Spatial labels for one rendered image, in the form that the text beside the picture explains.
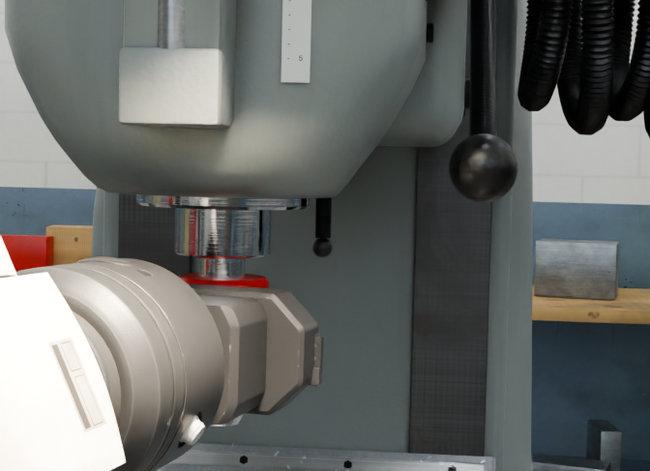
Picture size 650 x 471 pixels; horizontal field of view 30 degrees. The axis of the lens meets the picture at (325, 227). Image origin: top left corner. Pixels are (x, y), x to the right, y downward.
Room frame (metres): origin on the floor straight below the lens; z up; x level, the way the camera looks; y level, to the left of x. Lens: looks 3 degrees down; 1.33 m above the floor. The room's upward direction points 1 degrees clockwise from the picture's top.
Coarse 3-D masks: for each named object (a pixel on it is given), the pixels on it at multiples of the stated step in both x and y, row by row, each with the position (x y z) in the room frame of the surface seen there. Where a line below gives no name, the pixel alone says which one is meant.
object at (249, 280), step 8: (184, 280) 0.59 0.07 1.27; (192, 280) 0.58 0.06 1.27; (200, 280) 0.58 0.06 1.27; (208, 280) 0.58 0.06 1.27; (216, 280) 0.58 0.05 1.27; (224, 280) 0.58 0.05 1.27; (232, 280) 0.58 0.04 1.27; (240, 280) 0.58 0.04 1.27; (248, 280) 0.59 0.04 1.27; (256, 280) 0.59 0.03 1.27; (264, 280) 0.60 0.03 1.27
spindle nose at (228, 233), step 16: (176, 208) 0.59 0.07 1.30; (176, 224) 0.59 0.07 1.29; (192, 224) 0.58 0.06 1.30; (208, 224) 0.58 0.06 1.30; (224, 224) 0.58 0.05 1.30; (240, 224) 0.58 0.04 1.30; (256, 224) 0.59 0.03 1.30; (176, 240) 0.59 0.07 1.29; (192, 240) 0.58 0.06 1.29; (208, 240) 0.58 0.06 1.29; (224, 240) 0.58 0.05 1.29; (240, 240) 0.58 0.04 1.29; (256, 240) 0.59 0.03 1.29; (208, 256) 0.58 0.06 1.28; (224, 256) 0.58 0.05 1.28; (240, 256) 0.58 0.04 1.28; (256, 256) 0.59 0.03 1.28
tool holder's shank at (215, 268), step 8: (192, 256) 0.60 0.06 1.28; (200, 264) 0.60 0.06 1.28; (208, 264) 0.59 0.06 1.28; (216, 264) 0.59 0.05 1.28; (224, 264) 0.59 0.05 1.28; (232, 264) 0.59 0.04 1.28; (240, 264) 0.60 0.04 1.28; (200, 272) 0.60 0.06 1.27; (208, 272) 0.59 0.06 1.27; (216, 272) 0.59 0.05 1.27; (224, 272) 0.59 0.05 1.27; (232, 272) 0.59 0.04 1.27; (240, 272) 0.60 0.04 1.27
